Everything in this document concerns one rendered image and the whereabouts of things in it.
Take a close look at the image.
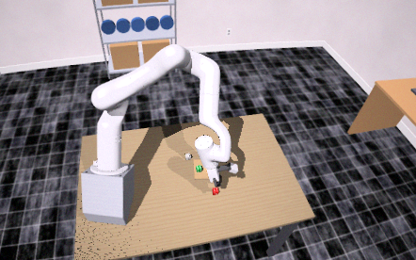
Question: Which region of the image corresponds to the peach flat mat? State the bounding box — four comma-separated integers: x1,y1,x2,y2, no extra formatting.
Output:
194,159,209,179

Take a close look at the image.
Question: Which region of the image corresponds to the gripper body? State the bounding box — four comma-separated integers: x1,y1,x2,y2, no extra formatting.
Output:
207,165,219,183

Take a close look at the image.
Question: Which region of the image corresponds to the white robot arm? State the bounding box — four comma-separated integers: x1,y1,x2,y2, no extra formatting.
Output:
90,44,232,175

